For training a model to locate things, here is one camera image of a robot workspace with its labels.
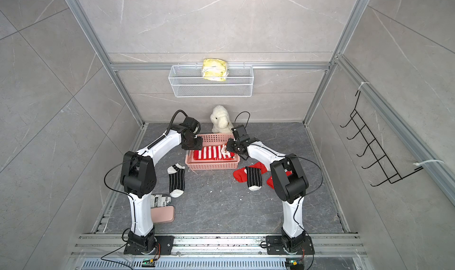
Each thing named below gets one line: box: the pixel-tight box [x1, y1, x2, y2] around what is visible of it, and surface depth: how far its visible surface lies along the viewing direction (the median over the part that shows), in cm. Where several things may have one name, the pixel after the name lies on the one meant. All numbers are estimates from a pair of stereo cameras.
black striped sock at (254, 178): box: [245, 166, 263, 192], surface depth 94 cm
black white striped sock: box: [167, 162, 186, 198], surface depth 95 cm
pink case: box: [150, 205, 175, 224], surface depth 83 cm
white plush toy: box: [209, 105, 234, 134], surface depth 100 cm
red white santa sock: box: [193, 144, 236, 160], surface depth 102 cm
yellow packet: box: [201, 58, 228, 82], surface depth 88 cm
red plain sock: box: [232, 161, 268, 183], surface depth 97 cm
